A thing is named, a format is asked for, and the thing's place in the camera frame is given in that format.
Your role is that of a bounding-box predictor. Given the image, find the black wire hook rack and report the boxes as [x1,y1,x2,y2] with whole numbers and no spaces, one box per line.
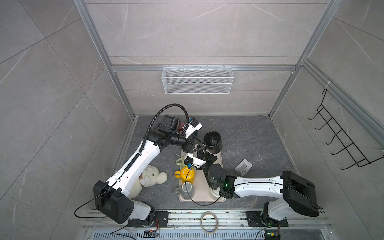
[308,89,384,171]

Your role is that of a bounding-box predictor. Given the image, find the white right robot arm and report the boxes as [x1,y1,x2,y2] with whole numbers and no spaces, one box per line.
[185,150,321,226]

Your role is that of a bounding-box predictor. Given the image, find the grey mug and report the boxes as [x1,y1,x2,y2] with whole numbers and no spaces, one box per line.
[175,182,195,200]

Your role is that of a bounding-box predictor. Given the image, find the black mug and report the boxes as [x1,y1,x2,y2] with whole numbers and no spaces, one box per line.
[204,131,223,154]

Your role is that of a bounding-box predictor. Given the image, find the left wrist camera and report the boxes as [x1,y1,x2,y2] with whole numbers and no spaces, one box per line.
[184,117,203,139]

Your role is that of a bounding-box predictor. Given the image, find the tape roll ring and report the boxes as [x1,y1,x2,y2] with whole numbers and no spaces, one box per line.
[200,211,220,234]

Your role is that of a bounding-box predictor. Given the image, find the yellow mug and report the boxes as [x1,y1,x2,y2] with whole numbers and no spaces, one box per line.
[175,167,195,184]

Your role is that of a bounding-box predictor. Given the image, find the light green mug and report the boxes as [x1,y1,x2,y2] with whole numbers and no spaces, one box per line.
[176,157,186,169]

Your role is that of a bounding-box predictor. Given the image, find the beige plastic tray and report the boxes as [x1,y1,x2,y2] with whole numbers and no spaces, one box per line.
[178,152,224,205]

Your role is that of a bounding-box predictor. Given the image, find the white plush dog toy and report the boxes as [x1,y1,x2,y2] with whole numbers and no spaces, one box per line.
[128,165,168,199]

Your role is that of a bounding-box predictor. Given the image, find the black corrugated left cable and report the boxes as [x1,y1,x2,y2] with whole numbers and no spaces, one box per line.
[137,103,190,157]

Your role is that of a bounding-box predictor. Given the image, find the white mug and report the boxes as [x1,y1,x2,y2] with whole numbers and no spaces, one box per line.
[210,188,221,201]

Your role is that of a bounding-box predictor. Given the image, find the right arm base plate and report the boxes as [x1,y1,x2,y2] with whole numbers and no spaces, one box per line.
[246,211,289,227]

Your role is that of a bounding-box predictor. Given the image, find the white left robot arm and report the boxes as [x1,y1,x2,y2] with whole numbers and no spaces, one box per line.
[93,115,202,226]

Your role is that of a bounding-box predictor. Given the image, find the white wire mesh basket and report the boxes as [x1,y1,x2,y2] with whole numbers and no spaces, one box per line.
[162,67,234,95]

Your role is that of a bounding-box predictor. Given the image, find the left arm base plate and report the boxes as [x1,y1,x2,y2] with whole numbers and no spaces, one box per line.
[128,211,170,228]

